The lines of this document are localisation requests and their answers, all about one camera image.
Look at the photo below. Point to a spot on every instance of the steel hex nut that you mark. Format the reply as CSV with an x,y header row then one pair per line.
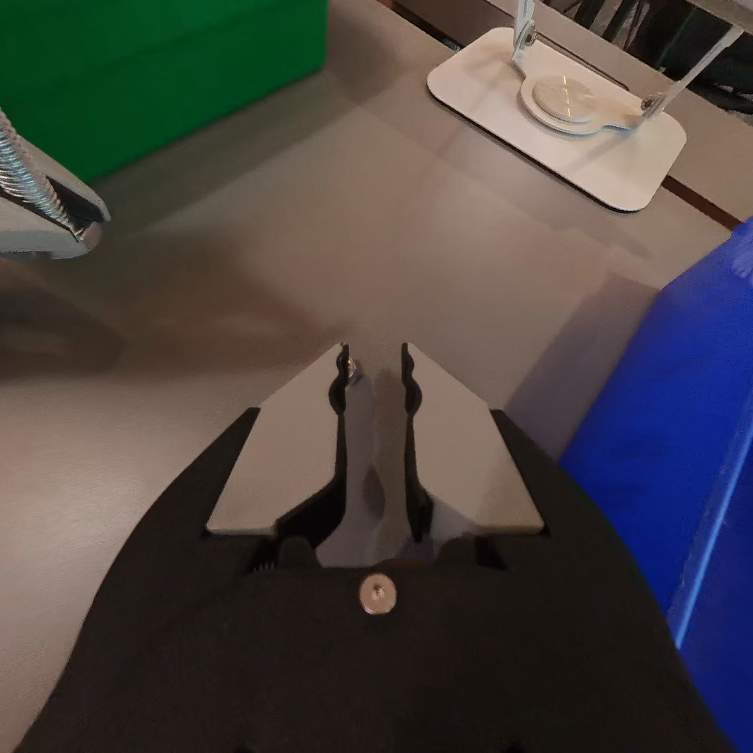
x,y
354,369

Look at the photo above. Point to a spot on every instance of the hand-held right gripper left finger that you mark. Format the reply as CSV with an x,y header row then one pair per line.
x,y
276,465

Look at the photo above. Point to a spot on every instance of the green plastic bin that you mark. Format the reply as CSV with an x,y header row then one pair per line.
x,y
147,88

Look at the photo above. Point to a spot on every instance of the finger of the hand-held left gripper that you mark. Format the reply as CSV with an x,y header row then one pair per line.
x,y
76,191
29,235

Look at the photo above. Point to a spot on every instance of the blue plastic bin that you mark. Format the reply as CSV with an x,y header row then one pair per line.
x,y
676,412

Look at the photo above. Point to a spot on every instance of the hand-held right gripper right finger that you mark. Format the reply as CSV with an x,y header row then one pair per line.
x,y
470,465

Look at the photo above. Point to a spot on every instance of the steel hex bolt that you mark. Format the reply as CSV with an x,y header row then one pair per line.
x,y
23,176

